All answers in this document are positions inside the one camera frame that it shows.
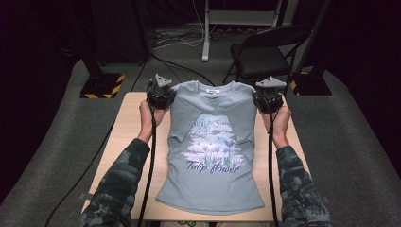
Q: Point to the person's left hand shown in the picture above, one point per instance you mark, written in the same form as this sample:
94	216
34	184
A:
146	123

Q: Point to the blue printed t-shirt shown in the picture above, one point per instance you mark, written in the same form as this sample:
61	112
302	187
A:
211	183

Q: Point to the black folding chair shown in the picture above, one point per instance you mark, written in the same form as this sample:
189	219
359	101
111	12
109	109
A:
261	60

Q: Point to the white metal stand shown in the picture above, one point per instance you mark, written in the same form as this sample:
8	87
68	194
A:
206	34

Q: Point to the person's right hand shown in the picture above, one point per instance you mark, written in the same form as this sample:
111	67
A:
280	126

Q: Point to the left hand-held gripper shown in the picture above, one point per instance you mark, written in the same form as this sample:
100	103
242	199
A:
160	96

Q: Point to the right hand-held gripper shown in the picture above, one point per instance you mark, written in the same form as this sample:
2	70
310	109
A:
268	97

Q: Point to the black stand with striped base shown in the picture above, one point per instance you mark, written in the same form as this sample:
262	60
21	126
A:
310	83
101	85

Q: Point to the black upright post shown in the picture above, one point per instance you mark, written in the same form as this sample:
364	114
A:
142	28

